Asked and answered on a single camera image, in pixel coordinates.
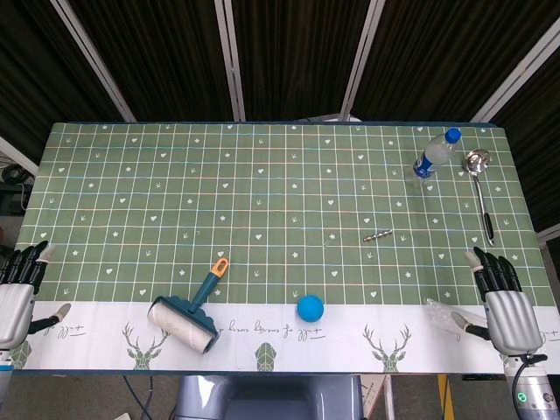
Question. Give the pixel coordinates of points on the small grey cylindrical tube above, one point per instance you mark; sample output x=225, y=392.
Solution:
x=377, y=236

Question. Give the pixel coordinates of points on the white partition frame post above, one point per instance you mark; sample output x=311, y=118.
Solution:
x=361, y=57
x=231, y=57
x=516, y=70
x=15, y=153
x=94, y=59

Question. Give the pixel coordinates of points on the teal orange lint roller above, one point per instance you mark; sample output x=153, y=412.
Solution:
x=188, y=312

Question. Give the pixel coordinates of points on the blue ball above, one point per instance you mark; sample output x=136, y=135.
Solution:
x=310, y=308

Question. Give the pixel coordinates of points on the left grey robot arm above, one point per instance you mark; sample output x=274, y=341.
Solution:
x=3, y=372

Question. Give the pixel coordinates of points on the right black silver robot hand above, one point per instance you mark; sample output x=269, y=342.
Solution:
x=514, y=321

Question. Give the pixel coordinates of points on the green grid deer tablecloth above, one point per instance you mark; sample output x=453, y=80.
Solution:
x=262, y=197

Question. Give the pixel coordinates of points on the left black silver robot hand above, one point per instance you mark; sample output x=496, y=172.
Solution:
x=15, y=312

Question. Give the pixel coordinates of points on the grey blue robot torso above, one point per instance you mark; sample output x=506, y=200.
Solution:
x=271, y=398

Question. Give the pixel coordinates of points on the clear blue-capped water bottle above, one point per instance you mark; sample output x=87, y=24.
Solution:
x=433, y=157

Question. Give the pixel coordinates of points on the yellow stand under table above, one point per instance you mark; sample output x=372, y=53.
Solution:
x=444, y=398

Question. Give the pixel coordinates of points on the clear plastic straw pack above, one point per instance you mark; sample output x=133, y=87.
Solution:
x=437, y=308

